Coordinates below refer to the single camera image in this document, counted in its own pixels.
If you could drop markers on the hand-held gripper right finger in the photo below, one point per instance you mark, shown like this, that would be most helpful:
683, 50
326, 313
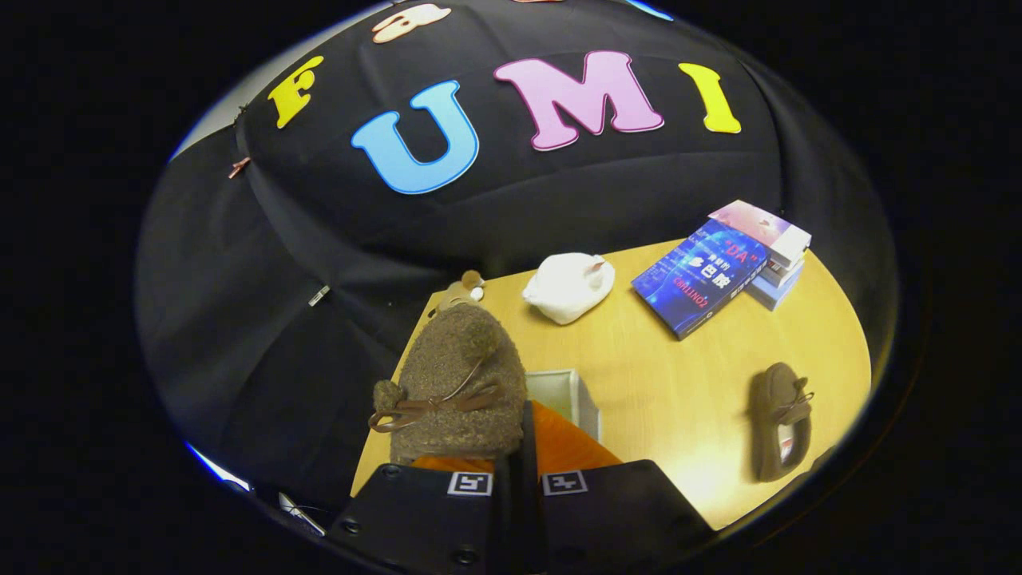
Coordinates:
615, 511

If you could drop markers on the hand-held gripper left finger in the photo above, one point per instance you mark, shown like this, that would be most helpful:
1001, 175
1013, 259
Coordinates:
423, 511

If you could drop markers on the grey fabric storage box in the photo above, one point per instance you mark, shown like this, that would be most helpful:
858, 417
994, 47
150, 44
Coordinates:
571, 391

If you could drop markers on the brown fuzzy shoe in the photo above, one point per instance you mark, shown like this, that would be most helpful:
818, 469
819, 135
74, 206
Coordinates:
455, 367
778, 431

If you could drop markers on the brown plush toy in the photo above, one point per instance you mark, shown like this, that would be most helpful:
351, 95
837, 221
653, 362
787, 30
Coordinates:
457, 294

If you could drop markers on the white plush toy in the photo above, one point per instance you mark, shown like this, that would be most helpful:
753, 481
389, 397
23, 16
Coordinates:
563, 287

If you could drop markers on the silver clip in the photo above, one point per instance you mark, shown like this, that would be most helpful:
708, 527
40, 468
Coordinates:
318, 295

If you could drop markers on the light blue book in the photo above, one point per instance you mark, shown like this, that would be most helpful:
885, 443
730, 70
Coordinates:
770, 295

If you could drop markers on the white book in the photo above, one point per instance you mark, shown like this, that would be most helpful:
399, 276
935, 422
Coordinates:
786, 271

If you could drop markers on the pink book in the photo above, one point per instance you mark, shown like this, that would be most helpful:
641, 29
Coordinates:
766, 228

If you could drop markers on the red clip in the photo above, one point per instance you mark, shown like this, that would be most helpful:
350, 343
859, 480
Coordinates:
239, 167

